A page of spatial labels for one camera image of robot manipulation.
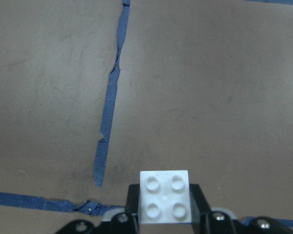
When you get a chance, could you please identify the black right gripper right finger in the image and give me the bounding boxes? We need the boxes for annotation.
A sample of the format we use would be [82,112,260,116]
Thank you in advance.
[189,184,211,234]

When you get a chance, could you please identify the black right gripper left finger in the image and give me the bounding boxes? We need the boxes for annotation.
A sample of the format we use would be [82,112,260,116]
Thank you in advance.
[126,184,140,234]

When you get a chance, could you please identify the brown paper table cover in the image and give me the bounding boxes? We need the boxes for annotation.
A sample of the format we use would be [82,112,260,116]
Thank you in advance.
[0,0,293,220]

